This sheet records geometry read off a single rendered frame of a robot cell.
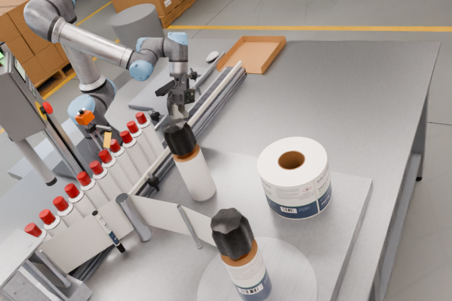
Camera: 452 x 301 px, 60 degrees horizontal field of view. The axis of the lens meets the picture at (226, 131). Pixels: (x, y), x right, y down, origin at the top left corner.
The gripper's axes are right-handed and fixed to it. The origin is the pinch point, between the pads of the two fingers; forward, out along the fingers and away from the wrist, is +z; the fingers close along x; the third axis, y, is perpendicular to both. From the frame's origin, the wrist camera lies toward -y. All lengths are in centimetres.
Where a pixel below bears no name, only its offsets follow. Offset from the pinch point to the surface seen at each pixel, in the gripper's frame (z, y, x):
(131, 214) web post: 17, 20, -45
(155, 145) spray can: 6.3, 1.0, -13.2
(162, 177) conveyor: 17.7, 5.0, -14.5
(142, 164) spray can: 11.3, 2.5, -21.9
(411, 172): 32, 78, 89
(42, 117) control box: -12, 0, -57
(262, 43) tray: -31, 0, 75
